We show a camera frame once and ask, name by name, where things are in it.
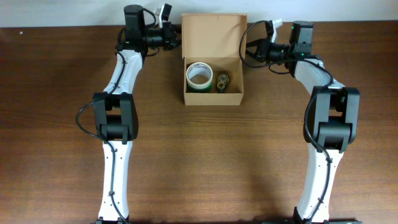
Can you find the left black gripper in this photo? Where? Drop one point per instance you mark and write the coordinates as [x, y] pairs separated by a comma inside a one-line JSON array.
[[172, 38]]

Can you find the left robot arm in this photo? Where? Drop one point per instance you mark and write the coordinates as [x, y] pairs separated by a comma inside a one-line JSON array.
[[116, 120]]

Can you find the white masking tape roll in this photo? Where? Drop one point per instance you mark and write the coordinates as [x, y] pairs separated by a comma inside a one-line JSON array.
[[199, 73]]

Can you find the green tape roll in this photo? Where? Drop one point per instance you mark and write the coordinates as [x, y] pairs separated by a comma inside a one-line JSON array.
[[199, 88]]

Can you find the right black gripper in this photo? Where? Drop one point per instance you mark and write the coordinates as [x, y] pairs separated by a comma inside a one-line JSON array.
[[262, 48]]

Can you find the brown cardboard box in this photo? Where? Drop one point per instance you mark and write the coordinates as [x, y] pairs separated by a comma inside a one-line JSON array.
[[214, 39]]

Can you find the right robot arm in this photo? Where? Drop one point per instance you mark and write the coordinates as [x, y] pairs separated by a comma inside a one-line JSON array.
[[330, 119]]

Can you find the yellow correction tape dispenser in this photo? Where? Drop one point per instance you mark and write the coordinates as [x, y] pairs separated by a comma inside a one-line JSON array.
[[222, 83]]

